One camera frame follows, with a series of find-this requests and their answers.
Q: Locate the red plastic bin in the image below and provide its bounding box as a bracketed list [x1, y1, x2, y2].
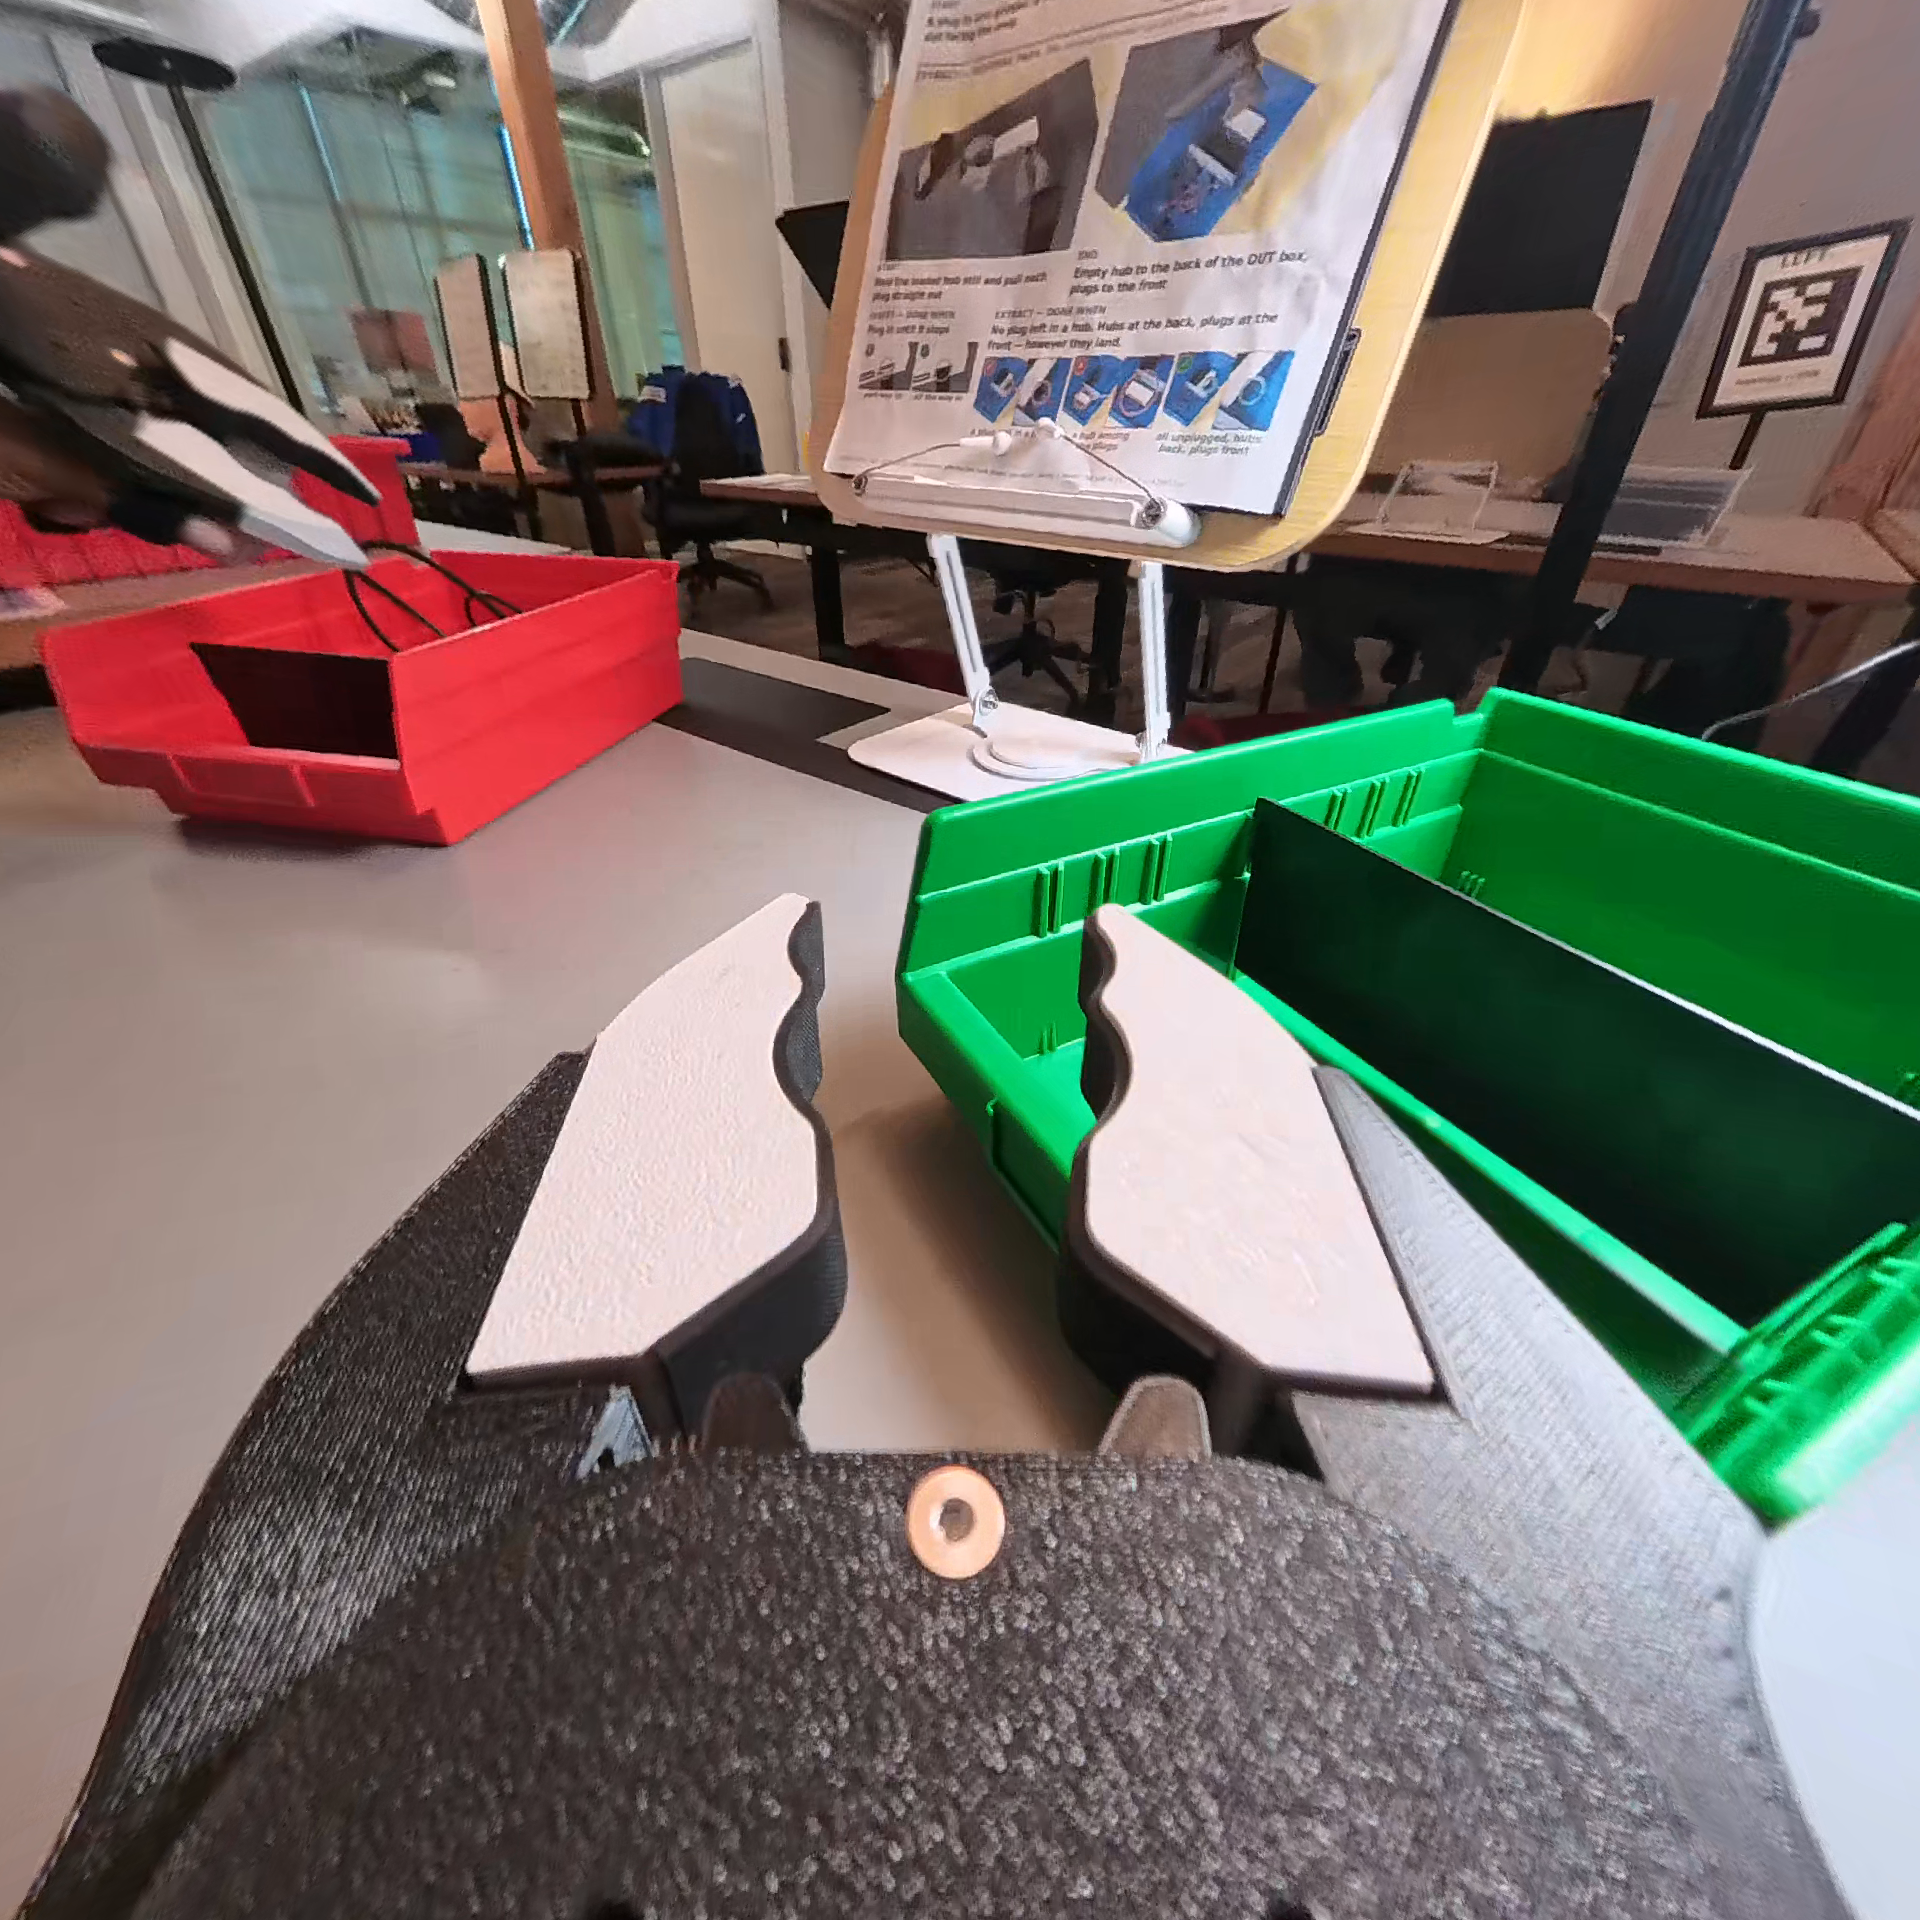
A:
[39, 548, 686, 847]

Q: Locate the green plastic bin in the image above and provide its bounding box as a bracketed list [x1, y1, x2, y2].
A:
[896, 688, 1920, 1523]

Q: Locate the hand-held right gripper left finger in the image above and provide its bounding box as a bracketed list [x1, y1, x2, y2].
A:
[467, 894, 852, 1424]

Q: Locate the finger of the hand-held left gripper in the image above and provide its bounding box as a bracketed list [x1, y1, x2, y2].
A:
[143, 337, 385, 500]
[132, 414, 373, 566]

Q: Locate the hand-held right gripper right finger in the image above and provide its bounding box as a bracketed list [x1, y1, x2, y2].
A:
[1059, 903, 1439, 1449]

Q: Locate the red ribbed crate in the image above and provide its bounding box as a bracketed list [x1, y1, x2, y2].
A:
[0, 492, 225, 589]

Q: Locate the clear acrylic holder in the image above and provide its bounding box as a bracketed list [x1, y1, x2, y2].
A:
[1373, 459, 1507, 548]

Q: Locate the clear plastic container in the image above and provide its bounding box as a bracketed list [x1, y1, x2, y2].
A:
[1614, 464, 1755, 552]

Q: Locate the instruction sheet on stand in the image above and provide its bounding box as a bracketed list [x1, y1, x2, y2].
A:
[811, 0, 1532, 803]

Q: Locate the dark metal post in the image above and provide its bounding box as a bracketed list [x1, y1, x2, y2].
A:
[1500, 0, 1824, 692]

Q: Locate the black hub cable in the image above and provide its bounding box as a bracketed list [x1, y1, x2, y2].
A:
[342, 538, 526, 650]

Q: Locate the black triangular panel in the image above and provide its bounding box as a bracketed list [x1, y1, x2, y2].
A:
[772, 197, 860, 308]

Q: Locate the whiteboard on stand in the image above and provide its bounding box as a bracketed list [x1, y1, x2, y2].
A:
[432, 252, 501, 403]
[501, 245, 594, 403]

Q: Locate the printed instruction sheet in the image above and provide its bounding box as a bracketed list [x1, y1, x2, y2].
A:
[827, 0, 1459, 517]

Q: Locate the black white marker sign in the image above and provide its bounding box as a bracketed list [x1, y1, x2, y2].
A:
[1697, 223, 1910, 464]

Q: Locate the black office chair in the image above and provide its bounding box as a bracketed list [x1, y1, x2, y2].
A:
[645, 378, 772, 603]

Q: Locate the black floor lamp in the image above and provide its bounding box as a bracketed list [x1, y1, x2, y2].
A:
[93, 38, 305, 403]

